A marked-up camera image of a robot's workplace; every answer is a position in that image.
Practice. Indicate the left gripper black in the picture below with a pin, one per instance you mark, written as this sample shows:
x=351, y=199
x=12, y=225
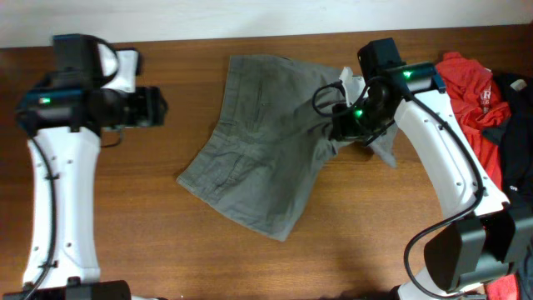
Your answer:
x=148, y=107

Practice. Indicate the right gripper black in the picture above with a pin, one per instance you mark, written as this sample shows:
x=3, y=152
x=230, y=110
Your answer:
x=345, y=130

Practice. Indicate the grey shorts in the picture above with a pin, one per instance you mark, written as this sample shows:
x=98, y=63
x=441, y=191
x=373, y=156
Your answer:
x=259, y=166

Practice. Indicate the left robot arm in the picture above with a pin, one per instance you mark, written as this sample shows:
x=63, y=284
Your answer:
x=92, y=89

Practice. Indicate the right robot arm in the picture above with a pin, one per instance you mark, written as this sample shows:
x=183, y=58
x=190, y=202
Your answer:
x=483, y=235

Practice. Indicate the red shirt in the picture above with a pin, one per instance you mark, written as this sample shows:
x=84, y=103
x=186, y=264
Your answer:
x=477, y=104

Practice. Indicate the black garment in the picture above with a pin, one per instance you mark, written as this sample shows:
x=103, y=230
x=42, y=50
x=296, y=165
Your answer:
x=514, y=139

